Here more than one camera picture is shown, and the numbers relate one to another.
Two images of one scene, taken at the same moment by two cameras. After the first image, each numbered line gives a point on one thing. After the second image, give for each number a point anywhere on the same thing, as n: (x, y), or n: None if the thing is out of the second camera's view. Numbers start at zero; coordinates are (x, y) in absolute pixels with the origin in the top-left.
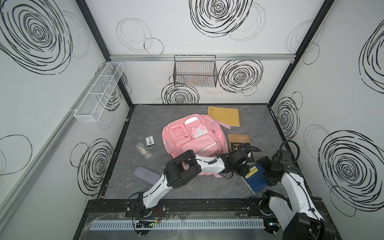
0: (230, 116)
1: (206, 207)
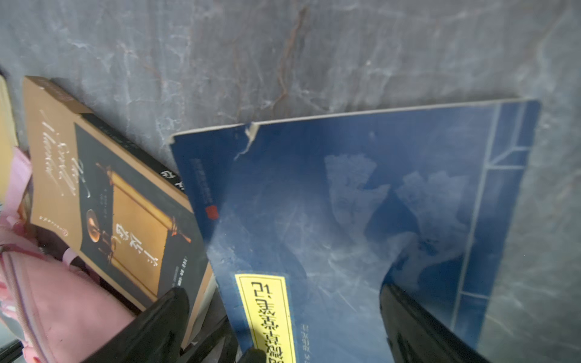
0: (8, 138)
1: None
